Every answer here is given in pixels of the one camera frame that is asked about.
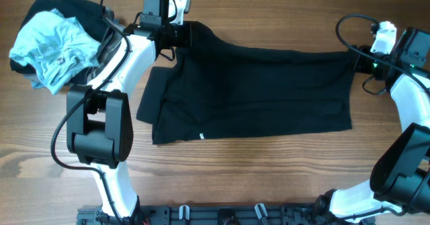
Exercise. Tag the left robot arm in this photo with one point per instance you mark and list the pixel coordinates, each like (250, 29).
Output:
(98, 119)

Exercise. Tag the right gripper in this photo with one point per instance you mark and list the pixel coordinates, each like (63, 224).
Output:
(360, 56)

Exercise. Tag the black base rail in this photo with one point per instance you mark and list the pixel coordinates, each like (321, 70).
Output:
(288, 214)

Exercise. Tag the black folded garment in pile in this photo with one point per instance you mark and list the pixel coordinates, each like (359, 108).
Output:
(88, 14)

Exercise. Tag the light blue garment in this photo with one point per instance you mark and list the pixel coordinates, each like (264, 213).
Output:
(57, 47)

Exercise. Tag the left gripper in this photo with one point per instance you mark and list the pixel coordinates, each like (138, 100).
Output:
(187, 39)

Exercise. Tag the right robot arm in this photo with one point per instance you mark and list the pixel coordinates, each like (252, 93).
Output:
(396, 185)

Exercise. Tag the grey beige folded garment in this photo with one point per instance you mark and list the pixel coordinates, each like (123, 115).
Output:
(109, 46)

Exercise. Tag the black t-shirt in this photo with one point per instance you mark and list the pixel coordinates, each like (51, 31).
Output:
(219, 90)

